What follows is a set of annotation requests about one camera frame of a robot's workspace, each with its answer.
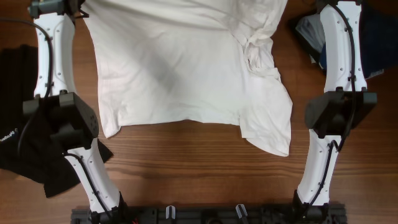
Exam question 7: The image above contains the white polo shirt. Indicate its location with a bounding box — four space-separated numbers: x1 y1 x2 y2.
83 0 292 157

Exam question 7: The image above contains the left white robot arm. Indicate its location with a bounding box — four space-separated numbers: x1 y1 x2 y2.
18 1 131 223

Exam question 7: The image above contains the navy blue shirt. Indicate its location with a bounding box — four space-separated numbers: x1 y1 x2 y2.
318 2 398 78

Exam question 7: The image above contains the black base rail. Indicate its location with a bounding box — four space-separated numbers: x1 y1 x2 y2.
70 204 348 224

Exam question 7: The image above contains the light grey garment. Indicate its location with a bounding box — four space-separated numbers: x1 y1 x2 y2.
296 14 327 73

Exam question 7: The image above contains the black t-shirt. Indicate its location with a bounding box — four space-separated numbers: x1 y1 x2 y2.
1 45 99 198

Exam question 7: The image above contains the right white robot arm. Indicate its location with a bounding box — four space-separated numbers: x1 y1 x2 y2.
289 1 377 223

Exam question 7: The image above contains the black garment under pile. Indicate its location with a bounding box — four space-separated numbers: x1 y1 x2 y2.
288 10 320 64

